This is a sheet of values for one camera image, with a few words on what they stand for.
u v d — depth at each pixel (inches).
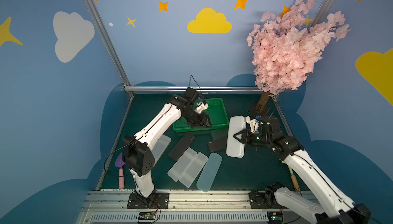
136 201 28.9
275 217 28.7
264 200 28.9
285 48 24.5
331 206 15.5
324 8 30.1
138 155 17.5
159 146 37.0
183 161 34.0
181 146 36.3
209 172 33.5
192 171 32.9
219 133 38.7
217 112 44.1
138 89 49.5
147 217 28.2
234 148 28.9
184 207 28.9
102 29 32.5
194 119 27.1
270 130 22.3
